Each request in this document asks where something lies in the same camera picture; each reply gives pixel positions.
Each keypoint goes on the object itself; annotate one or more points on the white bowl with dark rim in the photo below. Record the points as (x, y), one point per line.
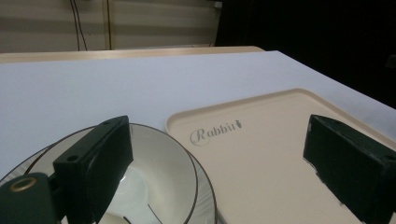
(162, 168)

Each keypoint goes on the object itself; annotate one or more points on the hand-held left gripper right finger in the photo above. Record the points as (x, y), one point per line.
(348, 155)

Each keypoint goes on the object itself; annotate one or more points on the white plate with dark rim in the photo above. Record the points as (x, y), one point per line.
(204, 199)

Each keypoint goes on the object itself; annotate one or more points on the beige plastic tray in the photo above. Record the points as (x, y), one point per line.
(264, 161)

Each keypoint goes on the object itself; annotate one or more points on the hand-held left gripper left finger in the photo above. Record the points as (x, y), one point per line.
(93, 161)

